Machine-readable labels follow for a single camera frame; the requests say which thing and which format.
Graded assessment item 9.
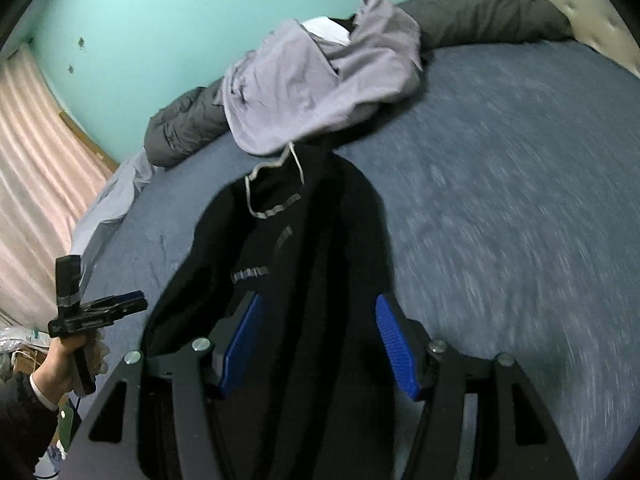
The pale grey sheet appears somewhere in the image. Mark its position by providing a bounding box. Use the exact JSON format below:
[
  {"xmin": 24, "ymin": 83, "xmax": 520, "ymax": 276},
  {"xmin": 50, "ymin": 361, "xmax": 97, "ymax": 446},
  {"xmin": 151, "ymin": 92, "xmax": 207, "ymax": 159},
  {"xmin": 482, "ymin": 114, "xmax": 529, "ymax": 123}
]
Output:
[{"xmin": 70, "ymin": 150, "xmax": 166, "ymax": 271}]

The person's left hand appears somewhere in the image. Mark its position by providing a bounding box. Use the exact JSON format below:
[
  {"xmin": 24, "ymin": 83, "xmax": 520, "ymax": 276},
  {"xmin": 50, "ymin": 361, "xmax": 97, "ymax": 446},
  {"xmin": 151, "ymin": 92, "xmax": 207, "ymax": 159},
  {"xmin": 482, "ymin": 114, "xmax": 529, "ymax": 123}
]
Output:
[{"xmin": 30, "ymin": 334, "xmax": 110, "ymax": 407}]

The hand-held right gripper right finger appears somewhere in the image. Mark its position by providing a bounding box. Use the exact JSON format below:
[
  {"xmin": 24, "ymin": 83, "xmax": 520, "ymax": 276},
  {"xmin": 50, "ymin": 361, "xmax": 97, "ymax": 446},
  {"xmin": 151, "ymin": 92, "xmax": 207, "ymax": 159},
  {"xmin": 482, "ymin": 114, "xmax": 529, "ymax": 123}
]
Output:
[{"xmin": 375, "ymin": 292, "xmax": 581, "ymax": 480}]

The cream tufted headboard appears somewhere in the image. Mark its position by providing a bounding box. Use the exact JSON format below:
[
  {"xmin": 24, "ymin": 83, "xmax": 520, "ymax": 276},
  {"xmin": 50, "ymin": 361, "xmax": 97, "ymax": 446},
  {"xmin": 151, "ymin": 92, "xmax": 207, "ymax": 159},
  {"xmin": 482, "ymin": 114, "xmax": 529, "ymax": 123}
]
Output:
[{"xmin": 492, "ymin": 0, "xmax": 640, "ymax": 76}]

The bed with blue sheet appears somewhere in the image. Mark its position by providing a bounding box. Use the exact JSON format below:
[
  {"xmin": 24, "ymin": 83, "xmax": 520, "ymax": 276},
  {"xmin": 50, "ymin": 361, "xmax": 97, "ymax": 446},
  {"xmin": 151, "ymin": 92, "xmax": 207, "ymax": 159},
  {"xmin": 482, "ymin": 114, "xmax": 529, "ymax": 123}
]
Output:
[{"xmin": 70, "ymin": 40, "xmax": 640, "ymax": 480}]

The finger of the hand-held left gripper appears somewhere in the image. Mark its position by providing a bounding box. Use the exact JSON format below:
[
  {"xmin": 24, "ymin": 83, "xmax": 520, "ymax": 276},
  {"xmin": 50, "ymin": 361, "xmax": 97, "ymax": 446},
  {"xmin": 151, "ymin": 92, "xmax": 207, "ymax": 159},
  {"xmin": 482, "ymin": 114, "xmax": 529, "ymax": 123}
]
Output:
[{"xmin": 82, "ymin": 290, "xmax": 148, "ymax": 322}]

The light grey garment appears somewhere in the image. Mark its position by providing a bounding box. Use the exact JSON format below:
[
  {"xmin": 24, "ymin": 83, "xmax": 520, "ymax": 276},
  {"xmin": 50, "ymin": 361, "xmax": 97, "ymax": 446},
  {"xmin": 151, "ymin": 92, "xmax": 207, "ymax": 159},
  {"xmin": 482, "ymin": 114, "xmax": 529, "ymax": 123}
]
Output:
[{"xmin": 220, "ymin": 0, "xmax": 426, "ymax": 156}]

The black sweater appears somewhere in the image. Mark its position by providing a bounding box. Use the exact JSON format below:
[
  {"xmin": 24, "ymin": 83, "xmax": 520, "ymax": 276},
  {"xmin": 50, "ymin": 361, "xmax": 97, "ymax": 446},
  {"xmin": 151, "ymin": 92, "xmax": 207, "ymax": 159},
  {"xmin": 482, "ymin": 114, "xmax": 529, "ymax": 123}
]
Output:
[{"xmin": 142, "ymin": 140, "xmax": 431, "ymax": 480}]

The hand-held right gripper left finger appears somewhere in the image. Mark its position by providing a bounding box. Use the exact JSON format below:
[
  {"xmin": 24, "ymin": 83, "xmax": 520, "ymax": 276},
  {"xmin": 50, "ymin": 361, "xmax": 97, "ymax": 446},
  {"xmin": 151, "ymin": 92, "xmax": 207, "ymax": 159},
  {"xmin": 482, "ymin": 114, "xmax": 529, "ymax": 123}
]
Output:
[{"xmin": 60, "ymin": 292, "xmax": 263, "ymax": 480}]

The wooden window frame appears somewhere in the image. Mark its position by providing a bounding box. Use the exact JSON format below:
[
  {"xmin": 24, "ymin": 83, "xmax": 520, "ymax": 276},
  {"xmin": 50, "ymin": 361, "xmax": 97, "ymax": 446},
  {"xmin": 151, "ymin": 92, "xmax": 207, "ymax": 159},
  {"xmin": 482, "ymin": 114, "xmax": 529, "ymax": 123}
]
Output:
[{"xmin": 60, "ymin": 110, "xmax": 121, "ymax": 171}]

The dark grey duvet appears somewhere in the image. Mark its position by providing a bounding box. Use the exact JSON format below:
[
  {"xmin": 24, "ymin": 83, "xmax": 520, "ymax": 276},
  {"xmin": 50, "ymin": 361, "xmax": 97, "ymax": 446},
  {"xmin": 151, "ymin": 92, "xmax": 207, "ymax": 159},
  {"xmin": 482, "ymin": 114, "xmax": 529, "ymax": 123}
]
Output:
[{"xmin": 144, "ymin": 0, "xmax": 573, "ymax": 168}]

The clear plastic bag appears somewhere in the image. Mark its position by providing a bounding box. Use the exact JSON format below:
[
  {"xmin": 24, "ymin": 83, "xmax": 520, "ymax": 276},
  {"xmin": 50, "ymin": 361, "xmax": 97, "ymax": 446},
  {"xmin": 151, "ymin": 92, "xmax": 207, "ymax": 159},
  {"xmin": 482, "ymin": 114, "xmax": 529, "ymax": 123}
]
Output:
[{"xmin": 0, "ymin": 327, "xmax": 51, "ymax": 376}]

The pink curtain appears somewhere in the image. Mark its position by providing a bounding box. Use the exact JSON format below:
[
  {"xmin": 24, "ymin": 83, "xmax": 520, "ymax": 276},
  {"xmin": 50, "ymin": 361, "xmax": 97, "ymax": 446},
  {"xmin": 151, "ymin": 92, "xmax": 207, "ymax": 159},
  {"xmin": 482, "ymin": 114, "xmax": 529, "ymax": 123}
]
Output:
[{"xmin": 0, "ymin": 45, "xmax": 116, "ymax": 331}]

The white cloth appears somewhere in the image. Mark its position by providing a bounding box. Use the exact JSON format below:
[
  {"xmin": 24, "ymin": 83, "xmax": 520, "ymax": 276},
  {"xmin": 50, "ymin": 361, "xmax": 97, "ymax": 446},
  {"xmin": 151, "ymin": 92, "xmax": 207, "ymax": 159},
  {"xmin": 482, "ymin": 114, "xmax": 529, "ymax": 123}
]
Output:
[{"xmin": 302, "ymin": 16, "xmax": 351, "ymax": 46}]

